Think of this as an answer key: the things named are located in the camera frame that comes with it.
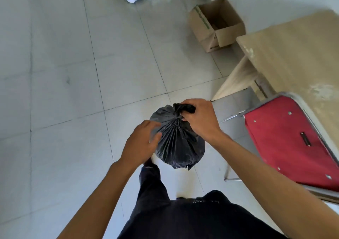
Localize open cardboard box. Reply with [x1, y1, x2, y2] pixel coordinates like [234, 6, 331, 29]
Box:
[188, 0, 246, 53]

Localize red chair with metal frame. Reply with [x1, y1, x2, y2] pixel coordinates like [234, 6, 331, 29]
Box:
[222, 92, 339, 204]

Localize person's left forearm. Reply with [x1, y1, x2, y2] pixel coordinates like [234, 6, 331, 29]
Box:
[57, 161, 141, 239]

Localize person's black trousers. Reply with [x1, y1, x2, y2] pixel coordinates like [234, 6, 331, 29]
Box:
[118, 158, 288, 239]

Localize black plastic trash bag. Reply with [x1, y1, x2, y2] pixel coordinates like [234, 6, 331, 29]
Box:
[149, 103, 206, 171]

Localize person's left hand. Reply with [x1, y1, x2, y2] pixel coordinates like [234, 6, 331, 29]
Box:
[119, 119, 163, 171]

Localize light wooden desk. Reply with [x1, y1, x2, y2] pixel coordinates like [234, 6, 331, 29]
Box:
[211, 9, 339, 157]

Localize person's right hand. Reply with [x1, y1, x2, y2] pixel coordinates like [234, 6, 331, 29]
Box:
[179, 98, 226, 146]

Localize person's right forearm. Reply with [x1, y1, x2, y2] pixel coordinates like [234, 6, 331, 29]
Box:
[212, 134, 339, 239]

